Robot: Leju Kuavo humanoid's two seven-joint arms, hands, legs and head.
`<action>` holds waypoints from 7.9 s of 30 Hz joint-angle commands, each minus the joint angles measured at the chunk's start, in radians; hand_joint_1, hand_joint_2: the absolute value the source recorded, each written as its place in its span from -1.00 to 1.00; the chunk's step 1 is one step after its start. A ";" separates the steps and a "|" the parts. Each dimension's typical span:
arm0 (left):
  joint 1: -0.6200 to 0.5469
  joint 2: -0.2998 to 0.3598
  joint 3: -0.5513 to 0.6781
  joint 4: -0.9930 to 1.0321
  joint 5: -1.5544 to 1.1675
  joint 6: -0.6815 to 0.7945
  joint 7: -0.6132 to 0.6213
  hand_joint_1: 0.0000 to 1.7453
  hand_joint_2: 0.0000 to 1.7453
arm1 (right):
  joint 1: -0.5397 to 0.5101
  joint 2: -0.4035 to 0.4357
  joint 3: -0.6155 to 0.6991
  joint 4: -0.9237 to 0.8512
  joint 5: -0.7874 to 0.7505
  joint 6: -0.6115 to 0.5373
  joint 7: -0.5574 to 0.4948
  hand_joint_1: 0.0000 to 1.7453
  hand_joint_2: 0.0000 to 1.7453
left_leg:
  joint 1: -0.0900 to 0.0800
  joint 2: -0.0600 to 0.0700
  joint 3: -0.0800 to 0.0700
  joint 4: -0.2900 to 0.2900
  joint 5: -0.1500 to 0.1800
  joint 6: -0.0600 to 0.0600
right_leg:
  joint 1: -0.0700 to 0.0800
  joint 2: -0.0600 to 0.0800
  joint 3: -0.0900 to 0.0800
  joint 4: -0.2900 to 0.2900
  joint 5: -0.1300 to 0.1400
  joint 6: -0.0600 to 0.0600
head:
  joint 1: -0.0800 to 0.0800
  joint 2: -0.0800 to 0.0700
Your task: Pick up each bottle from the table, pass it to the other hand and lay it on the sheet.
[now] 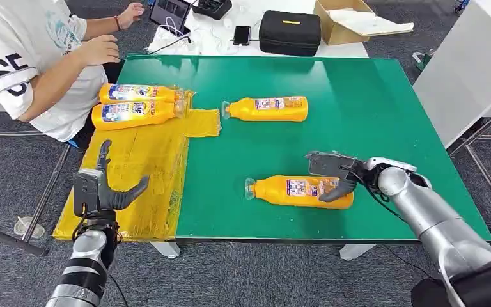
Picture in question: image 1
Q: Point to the person's left hand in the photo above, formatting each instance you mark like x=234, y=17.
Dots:
x=130, y=15

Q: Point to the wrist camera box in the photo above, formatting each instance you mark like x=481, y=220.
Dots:
x=86, y=190
x=387, y=163

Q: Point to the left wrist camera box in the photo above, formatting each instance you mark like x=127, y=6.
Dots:
x=86, y=190

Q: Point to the orange drink bottle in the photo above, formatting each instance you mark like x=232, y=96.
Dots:
x=279, y=193
x=165, y=94
x=160, y=116
x=245, y=111

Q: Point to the dark tablet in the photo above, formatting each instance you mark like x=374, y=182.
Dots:
x=170, y=10

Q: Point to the cardboard box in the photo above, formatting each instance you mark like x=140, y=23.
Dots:
x=336, y=34

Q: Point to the person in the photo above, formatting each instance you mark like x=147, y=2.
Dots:
x=17, y=34

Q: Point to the black zip case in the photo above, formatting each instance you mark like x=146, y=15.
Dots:
x=290, y=34

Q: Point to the black controller device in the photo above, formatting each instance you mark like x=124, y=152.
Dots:
x=210, y=7

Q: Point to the person's right hand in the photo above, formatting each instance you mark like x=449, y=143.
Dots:
x=99, y=50

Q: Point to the yellow plastic sheet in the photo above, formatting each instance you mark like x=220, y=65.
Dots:
x=144, y=169

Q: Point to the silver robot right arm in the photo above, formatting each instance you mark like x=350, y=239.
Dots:
x=432, y=216

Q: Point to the green table mat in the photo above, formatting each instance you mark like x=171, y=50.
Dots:
x=377, y=127

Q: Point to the green and white floor object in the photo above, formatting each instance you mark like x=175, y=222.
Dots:
x=421, y=60

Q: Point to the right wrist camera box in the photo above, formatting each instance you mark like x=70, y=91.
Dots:
x=387, y=163

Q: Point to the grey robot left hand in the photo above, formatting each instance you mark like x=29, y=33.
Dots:
x=116, y=200

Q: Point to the black smartphone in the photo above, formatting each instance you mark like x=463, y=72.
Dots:
x=241, y=35

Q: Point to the white foam board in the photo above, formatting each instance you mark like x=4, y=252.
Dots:
x=370, y=23

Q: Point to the metal frame by person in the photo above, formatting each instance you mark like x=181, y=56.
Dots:
x=8, y=241

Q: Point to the metal frame by partition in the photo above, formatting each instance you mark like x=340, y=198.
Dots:
x=482, y=127

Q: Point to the clear plastic cup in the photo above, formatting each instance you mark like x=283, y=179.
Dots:
x=29, y=228

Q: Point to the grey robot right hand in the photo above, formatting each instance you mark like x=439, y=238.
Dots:
x=330, y=164

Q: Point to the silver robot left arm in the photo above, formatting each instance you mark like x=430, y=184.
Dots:
x=86, y=254

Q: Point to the white table foot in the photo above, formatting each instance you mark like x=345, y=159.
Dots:
x=355, y=251
x=167, y=250

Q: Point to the white partition panel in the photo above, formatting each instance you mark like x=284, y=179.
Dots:
x=472, y=63

